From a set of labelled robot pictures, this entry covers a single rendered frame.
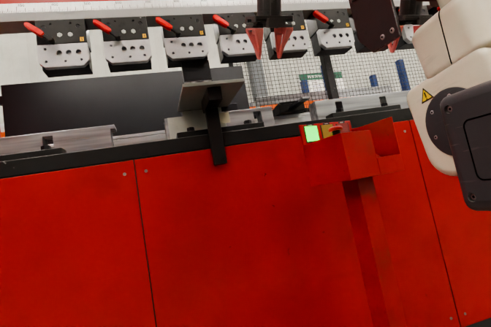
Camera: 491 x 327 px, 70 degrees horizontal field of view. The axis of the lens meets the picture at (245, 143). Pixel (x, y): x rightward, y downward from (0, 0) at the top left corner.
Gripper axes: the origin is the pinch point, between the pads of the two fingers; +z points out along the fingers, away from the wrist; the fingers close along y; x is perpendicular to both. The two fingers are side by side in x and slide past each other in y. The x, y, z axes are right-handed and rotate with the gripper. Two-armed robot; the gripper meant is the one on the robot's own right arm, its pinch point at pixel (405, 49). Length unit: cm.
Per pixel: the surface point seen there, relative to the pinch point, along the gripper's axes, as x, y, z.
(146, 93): -96, 66, 22
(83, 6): -56, 86, -15
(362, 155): 13.1, 22.8, 25.0
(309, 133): -4.2, 28.2, 23.1
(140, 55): -46, 70, 1
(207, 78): -44, 48, 10
